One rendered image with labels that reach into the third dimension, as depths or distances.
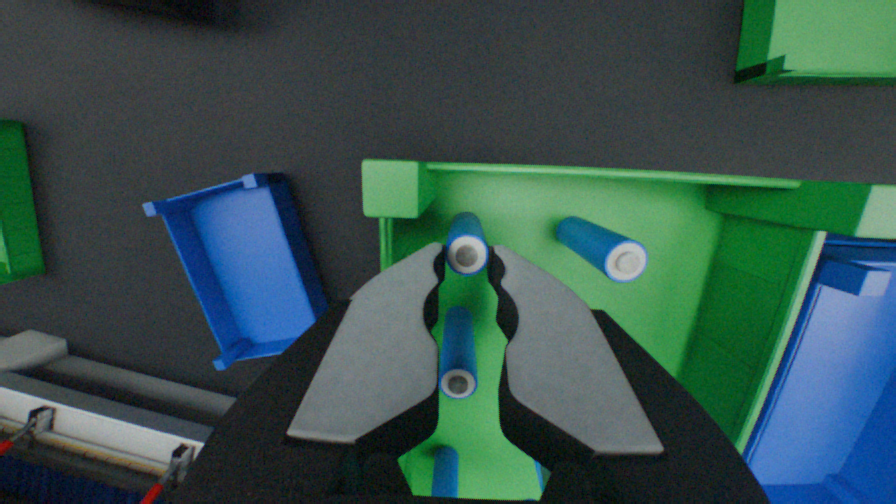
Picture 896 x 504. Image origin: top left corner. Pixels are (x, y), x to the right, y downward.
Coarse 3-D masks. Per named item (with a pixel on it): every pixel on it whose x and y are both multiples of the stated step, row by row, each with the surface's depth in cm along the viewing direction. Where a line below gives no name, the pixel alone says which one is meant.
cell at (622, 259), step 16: (560, 224) 18; (576, 224) 16; (592, 224) 15; (560, 240) 18; (576, 240) 15; (592, 240) 13; (608, 240) 12; (624, 240) 12; (592, 256) 13; (608, 256) 12; (624, 256) 12; (640, 256) 12; (608, 272) 12; (624, 272) 12; (640, 272) 12
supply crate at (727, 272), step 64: (384, 192) 10; (448, 192) 18; (512, 192) 18; (576, 192) 17; (640, 192) 17; (704, 192) 17; (768, 192) 13; (832, 192) 11; (384, 256) 13; (576, 256) 18; (704, 256) 18; (768, 256) 15; (640, 320) 19; (704, 320) 19; (768, 320) 15; (704, 384) 18; (768, 384) 15; (512, 448) 23
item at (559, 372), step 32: (512, 256) 11; (512, 288) 9; (544, 288) 9; (512, 320) 9; (544, 320) 8; (576, 320) 8; (512, 352) 7; (544, 352) 7; (576, 352) 7; (608, 352) 7; (512, 384) 6; (544, 384) 6; (576, 384) 6; (608, 384) 6; (512, 416) 6; (544, 416) 6; (576, 416) 6; (608, 416) 6; (640, 416) 6; (544, 448) 6; (576, 448) 5; (608, 448) 5; (640, 448) 5; (544, 480) 8
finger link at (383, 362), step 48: (384, 288) 9; (432, 288) 9; (336, 336) 7; (384, 336) 7; (432, 336) 7; (336, 384) 6; (384, 384) 6; (432, 384) 6; (288, 432) 5; (336, 432) 5; (384, 432) 6; (432, 432) 7
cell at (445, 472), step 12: (444, 456) 22; (456, 456) 22; (444, 468) 21; (456, 468) 21; (432, 480) 21; (444, 480) 20; (456, 480) 20; (432, 492) 19; (444, 492) 19; (456, 492) 19
